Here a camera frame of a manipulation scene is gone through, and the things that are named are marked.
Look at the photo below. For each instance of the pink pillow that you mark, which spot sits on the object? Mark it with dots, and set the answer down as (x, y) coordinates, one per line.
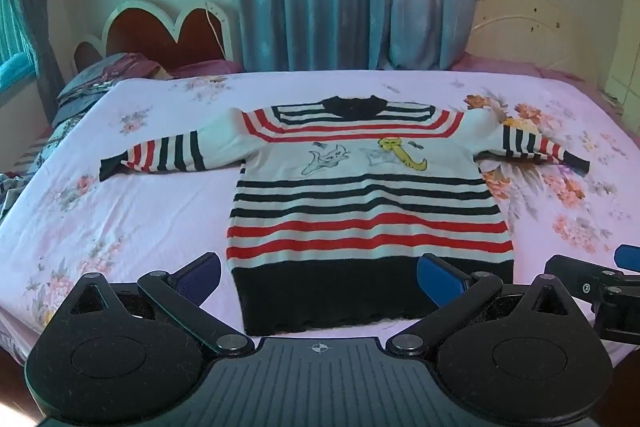
(210, 68)

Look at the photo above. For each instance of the pink floral bed sheet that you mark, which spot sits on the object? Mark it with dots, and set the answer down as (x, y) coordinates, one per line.
(100, 207)

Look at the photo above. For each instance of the cream wardrobe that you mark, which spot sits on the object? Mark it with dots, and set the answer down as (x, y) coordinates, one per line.
(625, 32)

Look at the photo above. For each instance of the patterned quilt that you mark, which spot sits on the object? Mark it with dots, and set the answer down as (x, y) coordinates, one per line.
(75, 92)

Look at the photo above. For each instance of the pink mattress cover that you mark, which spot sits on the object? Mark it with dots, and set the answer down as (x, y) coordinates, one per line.
(500, 64)

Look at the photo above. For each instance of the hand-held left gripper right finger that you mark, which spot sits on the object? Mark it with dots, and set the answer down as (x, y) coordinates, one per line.
(440, 279)

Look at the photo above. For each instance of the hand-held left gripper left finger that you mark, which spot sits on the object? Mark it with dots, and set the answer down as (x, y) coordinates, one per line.
(197, 277)

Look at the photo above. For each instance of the cream round headboard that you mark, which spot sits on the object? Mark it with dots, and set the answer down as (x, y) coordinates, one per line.
(525, 27)

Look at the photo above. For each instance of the teal window curtain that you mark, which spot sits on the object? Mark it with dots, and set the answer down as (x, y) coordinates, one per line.
(12, 22)

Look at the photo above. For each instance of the grey curtain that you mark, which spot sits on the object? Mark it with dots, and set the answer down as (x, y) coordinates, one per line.
(35, 7)

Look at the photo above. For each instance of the striped knit sweater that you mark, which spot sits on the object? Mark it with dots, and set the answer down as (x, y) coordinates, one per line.
(370, 212)

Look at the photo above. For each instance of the heart-shaped red headboard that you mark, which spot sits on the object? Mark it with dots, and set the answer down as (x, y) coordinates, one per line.
(165, 32)

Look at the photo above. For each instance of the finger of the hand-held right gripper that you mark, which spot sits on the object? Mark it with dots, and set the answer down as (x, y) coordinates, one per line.
(629, 257)
(575, 269)

